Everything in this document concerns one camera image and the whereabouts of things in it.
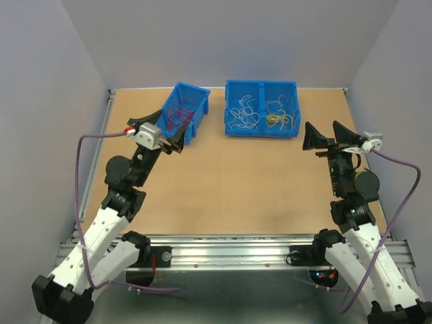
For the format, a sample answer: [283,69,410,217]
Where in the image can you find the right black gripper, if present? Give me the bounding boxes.
[302,119,360,196]

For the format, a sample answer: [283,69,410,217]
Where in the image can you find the yellow wire bundle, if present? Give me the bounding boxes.
[265,113,295,131]

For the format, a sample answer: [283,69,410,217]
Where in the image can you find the white wires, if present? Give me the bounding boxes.
[225,93,261,131]

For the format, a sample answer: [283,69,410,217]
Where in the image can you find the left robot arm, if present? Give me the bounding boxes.
[32,110,189,323]

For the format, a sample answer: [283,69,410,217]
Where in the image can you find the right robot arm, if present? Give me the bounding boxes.
[302,121,431,323]

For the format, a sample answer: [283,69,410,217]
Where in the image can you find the small blue bin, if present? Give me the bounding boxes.
[156,82,211,144]

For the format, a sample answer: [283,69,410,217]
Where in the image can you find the right blue bin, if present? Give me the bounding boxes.
[261,80,301,138]

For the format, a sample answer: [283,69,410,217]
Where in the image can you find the middle blue bin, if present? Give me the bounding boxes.
[224,80,264,138]

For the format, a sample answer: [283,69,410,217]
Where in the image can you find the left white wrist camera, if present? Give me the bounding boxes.
[133,122,161,151]

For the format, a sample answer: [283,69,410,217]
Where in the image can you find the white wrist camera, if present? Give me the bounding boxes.
[133,122,161,151]
[342,132,383,155]

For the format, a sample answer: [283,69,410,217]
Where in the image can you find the red wires in small bin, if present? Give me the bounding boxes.
[165,97,197,134]

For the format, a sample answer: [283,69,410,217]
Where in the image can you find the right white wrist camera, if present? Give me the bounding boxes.
[342,132,383,155]

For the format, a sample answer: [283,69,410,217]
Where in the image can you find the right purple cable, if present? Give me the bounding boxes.
[315,150,422,315]

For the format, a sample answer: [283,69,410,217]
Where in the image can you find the purple cable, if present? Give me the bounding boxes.
[315,150,422,315]
[74,128,182,295]

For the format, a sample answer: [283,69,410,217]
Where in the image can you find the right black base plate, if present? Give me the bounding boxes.
[286,245,331,267]

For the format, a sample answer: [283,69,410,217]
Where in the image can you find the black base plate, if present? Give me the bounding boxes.
[286,245,331,267]
[130,246,172,269]

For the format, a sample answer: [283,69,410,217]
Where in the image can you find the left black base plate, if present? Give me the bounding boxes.
[130,246,172,269]

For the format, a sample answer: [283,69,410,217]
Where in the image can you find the aluminium rail frame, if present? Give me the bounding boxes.
[38,88,432,324]

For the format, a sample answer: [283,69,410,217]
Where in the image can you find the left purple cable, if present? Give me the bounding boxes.
[74,128,182,295]

